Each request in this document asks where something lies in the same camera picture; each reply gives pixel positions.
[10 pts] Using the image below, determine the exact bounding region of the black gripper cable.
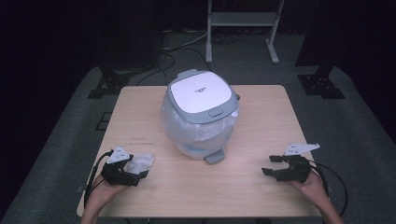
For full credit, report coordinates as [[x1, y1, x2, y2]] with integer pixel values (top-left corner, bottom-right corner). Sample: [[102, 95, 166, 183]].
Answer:
[[310, 159, 349, 218], [84, 149, 115, 210]]

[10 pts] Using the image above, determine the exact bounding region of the white grey-lidded trash can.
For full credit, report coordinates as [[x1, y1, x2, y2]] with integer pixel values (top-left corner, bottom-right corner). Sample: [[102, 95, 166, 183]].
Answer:
[[161, 68, 241, 165]]

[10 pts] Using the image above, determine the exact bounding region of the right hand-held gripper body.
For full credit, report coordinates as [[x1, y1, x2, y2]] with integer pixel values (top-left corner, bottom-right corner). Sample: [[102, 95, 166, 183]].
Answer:
[[275, 143, 321, 184]]

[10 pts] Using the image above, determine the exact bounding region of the black stand base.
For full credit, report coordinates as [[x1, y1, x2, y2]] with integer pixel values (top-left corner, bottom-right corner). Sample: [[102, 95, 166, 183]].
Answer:
[[87, 64, 133, 100], [297, 64, 346, 100]]

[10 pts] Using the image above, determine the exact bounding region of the dark floor outlet plate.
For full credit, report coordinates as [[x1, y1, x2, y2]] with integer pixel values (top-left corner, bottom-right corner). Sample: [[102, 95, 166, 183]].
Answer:
[[94, 111, 114, 132]]

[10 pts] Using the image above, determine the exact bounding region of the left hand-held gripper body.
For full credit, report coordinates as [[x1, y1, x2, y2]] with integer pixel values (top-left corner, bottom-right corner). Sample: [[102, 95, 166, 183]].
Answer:
[[101, 146, 142, 188]]

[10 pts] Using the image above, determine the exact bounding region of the white metal stand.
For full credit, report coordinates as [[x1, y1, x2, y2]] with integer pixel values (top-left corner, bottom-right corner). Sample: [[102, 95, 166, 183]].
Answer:
[[205, 0, 286, 65]]

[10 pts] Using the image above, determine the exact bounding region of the white floor cable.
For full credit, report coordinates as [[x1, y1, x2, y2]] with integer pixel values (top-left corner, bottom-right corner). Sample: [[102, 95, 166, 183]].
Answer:
[[161, 30, 209, 52]]

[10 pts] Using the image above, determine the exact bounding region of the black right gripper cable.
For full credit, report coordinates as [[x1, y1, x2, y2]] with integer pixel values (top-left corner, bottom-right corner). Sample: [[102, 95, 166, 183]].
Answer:
[[310, 159, 349, 218]]

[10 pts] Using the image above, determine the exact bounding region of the white packet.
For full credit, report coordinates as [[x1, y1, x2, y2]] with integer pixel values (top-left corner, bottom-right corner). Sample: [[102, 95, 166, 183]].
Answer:
[[125, 152, 156, 175]]

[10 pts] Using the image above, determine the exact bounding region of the person's right hand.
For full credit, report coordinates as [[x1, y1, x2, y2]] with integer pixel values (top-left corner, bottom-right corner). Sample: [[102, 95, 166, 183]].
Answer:
[[290, 170, 329, 204]]

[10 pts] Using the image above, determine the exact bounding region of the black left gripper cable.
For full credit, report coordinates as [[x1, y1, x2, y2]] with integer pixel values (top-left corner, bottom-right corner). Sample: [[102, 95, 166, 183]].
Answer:
[[84, 149, 115, 210]]

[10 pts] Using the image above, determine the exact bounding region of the translucent plastic bin liner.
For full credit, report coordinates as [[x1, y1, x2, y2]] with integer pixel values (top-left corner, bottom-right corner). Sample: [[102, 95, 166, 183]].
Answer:
[[161, 96, 240, 157]]

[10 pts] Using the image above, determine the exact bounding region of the person's left hand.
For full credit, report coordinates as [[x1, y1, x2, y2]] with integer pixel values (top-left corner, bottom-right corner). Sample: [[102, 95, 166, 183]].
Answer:
[[88, 174, 126, 207]]

